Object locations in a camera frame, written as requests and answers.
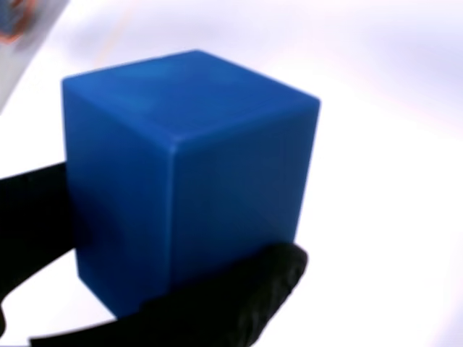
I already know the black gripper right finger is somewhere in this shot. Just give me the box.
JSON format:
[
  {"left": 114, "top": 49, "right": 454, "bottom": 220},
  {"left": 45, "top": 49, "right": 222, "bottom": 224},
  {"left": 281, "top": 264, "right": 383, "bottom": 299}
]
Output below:
[{"left": 29, "top": 244, "right": 310, "bottom": 347}]

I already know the blue cube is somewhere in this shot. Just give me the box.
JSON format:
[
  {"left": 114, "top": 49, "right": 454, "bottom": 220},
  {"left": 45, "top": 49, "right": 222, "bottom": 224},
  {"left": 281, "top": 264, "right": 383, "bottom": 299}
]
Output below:
[{"left": 60, "top": 49, "right": 322, "bottom": 321}]

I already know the blurred orange and blue object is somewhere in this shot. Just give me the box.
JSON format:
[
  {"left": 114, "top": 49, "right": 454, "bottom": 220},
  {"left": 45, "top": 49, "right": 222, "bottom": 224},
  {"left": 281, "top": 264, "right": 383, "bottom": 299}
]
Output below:
[{"left": 0, "top": 0, "right": 39, "bottom": 45}]

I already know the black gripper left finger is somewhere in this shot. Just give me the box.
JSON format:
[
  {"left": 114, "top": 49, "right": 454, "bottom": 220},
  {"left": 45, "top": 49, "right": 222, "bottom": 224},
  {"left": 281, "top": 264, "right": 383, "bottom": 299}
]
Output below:
[{"left": 0, "top": 162, "right": 79, "bottom": 335}]

